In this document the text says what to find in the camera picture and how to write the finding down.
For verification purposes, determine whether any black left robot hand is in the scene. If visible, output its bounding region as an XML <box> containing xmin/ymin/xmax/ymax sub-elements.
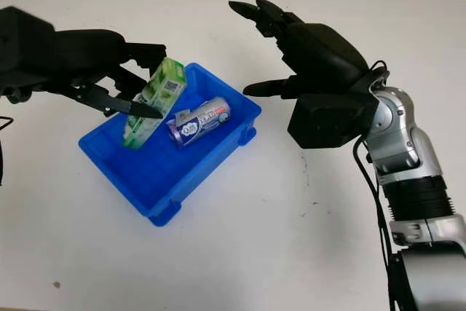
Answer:
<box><xmin>43</xmin><ymin>28</ymin><xmax>167</xmax><ymax>120</ymax></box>

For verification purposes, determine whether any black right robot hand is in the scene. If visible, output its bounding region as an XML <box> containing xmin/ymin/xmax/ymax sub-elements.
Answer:
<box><xmin>228</xmin><ymin>0</ymin><xmax>369</xmax><ymax>101</ymax></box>

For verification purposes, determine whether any green drink carton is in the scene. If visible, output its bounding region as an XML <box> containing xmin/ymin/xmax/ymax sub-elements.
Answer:
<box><xmin>121</xmin><ymin>57</ymin><xmax>189</xmax><ymax>151</ymax></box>

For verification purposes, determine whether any purple trash bag roll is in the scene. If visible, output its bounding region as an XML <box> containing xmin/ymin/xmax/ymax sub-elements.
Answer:
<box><xmin>165</xmin><ymin>96</ymin><xmax>232</xmax><ymax>150</ymax></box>

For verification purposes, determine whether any blue plastic tray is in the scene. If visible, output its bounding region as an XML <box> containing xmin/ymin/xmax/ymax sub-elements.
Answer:
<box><xmin>77</xmin><ymin>62</ymin><xmax>263</xmax><ymax>228</ymax></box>

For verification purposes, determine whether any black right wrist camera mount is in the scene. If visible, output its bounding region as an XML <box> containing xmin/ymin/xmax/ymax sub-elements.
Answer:
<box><xmin>287</xmin><ymin>91</ymin><xmax>380</xmax><ymax>150</ymax></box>

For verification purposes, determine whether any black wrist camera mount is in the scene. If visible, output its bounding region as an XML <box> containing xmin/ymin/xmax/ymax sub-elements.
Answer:
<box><xmin>0</xmin><ymin>6</ymin><xmax>56</xmax><ymax>84</ymax></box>
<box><xmin>287</xmin><ymin>91</ymin><xmax>380</xmax><ymax>150</ymax></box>

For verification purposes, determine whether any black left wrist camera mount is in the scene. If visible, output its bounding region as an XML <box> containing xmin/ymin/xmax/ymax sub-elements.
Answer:
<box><xmin>0</xmin><ymin>6</ymin><xmax>56</xmax><ymax>84</ymax></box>

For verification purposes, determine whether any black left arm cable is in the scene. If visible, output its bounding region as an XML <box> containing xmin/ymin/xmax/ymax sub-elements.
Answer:
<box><xmin>0</xmin><ymin>115</ymin><xmax>16</xmax><ymax>187</ymax></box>

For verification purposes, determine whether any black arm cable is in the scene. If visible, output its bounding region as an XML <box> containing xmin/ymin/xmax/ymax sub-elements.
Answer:
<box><xmin>0</xmin><ymin>115</ymin><xmax>16</xmax><ymax>187</ymax></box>
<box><xmin>352</xmin><ymin>59</ymin><xmax>398</xmax><ymax>311</ymax></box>

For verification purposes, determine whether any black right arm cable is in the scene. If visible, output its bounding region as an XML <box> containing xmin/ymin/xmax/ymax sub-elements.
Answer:
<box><xmin>352</xmin><ymin>59</ymin><xmax>398</xmax><ymax>311</ymax></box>

